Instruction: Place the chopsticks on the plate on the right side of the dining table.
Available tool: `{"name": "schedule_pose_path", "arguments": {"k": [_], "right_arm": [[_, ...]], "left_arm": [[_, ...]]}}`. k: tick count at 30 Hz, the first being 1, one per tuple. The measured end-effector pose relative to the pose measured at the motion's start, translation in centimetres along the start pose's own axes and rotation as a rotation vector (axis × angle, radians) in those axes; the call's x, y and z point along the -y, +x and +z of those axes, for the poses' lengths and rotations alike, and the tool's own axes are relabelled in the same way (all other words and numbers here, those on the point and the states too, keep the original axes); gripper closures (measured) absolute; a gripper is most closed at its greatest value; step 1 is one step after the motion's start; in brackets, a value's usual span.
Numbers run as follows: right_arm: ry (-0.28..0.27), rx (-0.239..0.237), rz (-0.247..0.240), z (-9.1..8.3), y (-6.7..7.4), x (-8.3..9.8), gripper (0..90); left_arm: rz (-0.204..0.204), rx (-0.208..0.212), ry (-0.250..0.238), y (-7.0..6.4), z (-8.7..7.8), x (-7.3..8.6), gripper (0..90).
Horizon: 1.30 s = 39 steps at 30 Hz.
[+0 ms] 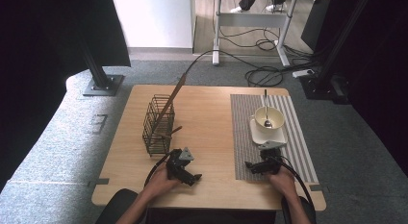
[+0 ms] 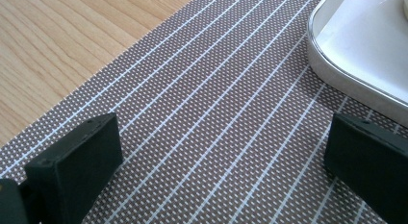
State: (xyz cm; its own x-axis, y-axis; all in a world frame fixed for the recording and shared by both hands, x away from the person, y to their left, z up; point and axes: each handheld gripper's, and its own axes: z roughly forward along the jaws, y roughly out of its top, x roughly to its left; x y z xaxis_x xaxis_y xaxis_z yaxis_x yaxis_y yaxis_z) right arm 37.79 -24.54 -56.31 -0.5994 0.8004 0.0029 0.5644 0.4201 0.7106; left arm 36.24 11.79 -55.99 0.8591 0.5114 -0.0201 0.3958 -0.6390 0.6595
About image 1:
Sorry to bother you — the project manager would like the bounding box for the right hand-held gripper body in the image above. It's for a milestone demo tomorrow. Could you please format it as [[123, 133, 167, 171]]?
[[258, 139, 288, 175]]

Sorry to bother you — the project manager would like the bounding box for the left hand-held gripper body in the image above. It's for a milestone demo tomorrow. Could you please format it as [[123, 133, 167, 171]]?
[[166, 146, 195, 182]]

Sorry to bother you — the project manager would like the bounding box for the white square plate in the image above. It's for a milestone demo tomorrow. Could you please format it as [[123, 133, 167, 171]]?
[[249, 116, 289, 145]]

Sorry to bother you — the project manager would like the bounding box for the dark wire basket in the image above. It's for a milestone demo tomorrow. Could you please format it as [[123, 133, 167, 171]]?
[[141, 94, 176, 158]]

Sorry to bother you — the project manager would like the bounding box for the person's right hand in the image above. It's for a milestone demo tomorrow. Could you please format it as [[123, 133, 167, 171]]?
[[268, 165, 297, 199]]

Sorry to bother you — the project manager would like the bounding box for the person's left hand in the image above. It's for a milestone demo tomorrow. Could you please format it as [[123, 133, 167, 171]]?
[[143, 167, 183, 199]]

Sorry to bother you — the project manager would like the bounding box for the striped grey placemat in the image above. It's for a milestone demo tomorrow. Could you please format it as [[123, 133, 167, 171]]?
[[230, 93, 320, 184]]

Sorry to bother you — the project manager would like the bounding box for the cream bowl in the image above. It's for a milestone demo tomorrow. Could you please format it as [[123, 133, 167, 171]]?
[[254, 106, 286, 134]]

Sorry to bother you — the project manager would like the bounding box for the grey tape strip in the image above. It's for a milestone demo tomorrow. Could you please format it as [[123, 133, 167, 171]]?
[[88, 178, 110, 188], [309, 184, 330, 193]]

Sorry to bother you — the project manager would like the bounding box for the metal spoon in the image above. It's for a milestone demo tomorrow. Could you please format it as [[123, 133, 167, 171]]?
[[263, 88, 273, 129]]

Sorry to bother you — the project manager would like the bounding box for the black chair armrest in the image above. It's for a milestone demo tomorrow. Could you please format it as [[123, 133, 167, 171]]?
[[94, 188, 142, 224], [281, 195, 318, 224]]

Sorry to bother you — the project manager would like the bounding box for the white power strip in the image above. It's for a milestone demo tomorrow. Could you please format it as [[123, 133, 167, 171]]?
[[292, 68, 316, 79]]

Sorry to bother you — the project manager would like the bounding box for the black metal stand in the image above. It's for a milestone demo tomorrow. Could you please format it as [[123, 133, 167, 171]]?
[[299, 0, 374, 105], [76, 31, 125, 97]]

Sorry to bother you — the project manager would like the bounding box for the black panel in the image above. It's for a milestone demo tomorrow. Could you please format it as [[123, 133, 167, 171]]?
[[300, 0, 331, 52]]

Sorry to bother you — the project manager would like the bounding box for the white desk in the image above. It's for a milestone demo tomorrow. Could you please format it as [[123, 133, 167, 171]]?
[[206, 0, 332, 67]]

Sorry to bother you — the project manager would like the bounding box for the black curtain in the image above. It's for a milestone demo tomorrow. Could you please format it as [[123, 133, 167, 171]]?
[[320, 0, 408, 177], [0, 0, 132, 193]]

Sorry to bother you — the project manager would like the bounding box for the left hand-held gripper cable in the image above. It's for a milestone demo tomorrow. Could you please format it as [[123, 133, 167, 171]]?
[[143, 151, 174, 188]]

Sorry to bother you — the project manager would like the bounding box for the hand-held gripper cable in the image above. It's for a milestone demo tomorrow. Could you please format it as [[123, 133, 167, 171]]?
[[272, 155, 317, 218], [143, 151, 174, 188]]

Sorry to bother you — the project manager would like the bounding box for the right hand-held gripper cable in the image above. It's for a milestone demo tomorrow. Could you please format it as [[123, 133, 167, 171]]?
[[272, 155, 317, 218]]

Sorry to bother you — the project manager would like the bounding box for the coiled black floor cable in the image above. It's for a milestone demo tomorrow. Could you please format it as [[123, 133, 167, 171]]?
[[244, 65, 285, 88]]

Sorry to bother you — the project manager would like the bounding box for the long black floor cable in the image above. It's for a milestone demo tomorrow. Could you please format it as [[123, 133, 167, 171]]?
[[184, 49, 258, 76]]

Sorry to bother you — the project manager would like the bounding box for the black cable bundle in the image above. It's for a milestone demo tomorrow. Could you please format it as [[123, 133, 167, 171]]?
[[219, 26, 280, 53]]

